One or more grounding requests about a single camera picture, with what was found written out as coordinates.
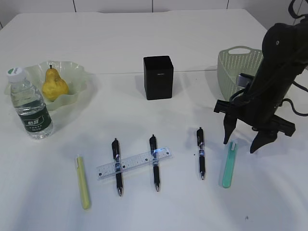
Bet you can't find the clear water bottle green label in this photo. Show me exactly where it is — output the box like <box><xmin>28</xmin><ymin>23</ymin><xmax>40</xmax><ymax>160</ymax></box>
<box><xmin>7</xmin><ymin>67</ymin><xmax>53</xmax><ymax>140</ymax></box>

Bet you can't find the middle black gel pen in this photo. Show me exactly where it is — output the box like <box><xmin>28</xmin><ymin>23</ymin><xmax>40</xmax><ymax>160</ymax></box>
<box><xmin>149</xmin><ymin>134</ymin><xmax>160</xmax><ymax>192</ymax></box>

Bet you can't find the left black gel pen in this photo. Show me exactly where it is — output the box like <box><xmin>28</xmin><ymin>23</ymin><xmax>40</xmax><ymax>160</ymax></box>
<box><xmin>112</xmin><ymin>138</ymin><xmax>123</xmax><ymax>196</ymax></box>

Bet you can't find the mint green pen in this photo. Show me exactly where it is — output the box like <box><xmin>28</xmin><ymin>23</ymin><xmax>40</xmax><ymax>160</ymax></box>
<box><xmin>221</xmin><ymin>140</ymin><xmax>238</xmax><ymax>188</ymax></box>

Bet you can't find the green wavy glass plate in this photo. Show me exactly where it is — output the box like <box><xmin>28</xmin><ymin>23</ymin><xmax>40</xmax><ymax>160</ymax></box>
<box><xmin>4</xmin><ymin>61</ymin><xmax>89</xmax><ymax>112</ymax></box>

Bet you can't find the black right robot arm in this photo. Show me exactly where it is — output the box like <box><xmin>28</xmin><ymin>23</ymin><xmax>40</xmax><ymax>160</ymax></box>
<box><xmin>214</xmin><ymin>1</ymin><xmax>308</xmax><ymax>153</ymax></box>

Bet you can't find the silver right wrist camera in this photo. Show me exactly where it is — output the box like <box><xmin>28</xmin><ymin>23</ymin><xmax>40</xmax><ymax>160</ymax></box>
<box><xmin>236</xmin><ymin>73</ymin><xmax>254</xmax><ymax>88</ymax></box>

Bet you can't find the green plastic woven basket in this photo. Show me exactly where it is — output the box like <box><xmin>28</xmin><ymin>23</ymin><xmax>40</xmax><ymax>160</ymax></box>
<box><xmin>217</xmin><ymin>46</ymin><xmax>263</xmax><ymax>101</ymax></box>

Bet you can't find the black gel pen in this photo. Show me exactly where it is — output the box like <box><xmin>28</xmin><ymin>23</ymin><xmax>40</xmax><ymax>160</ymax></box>
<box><xmin>149</xmin><ymin>134</ymin><xmax>160</xmax><ymax>192</ymax></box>
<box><xmin>196</xmin><ymin>127</ymin><xmax>205</xmax><ymax>180</ymax></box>
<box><xmin>112</xmin><ymin>138</ymin><xmax>123</xmax><ymax>196</ymax></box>

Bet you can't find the black square pen holder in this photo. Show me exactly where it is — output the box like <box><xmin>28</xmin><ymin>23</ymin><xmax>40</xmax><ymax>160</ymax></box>
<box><xmin>143</xmin><ymin>55</ymin><xmax>174</xmax><ymax>100</ymax></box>

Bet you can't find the yellow pear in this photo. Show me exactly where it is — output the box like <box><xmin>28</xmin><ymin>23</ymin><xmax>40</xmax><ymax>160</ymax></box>
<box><xmin>42</xmin><ymin>65</ymin><xmax>69</xmax><ymax>101</ymax></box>

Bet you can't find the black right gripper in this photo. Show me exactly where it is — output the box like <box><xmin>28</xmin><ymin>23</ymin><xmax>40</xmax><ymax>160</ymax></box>
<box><xmin>214</xmin><ymin>91</ymin><xmax>295</xmax><ymax>154</ymax></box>

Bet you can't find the yellow pen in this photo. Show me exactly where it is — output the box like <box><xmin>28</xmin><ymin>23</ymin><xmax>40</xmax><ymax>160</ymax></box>
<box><xmin>76</xmin><ymin>156</ymin><xmax>91</xmax><ymax>210</ymax></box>

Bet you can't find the transparent plastic ruler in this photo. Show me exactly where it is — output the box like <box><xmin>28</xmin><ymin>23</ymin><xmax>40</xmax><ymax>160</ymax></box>
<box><xmin>96</xmin><ymin>147</ymin><xmax>173</xmax><ymax>180</ymax></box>

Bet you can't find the right black gel pen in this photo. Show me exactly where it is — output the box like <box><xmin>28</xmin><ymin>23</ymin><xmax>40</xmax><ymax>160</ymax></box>
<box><xmin>196</xmin><ymin>127</ymin><xmax>205</xmax><ymax>180</ymax></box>

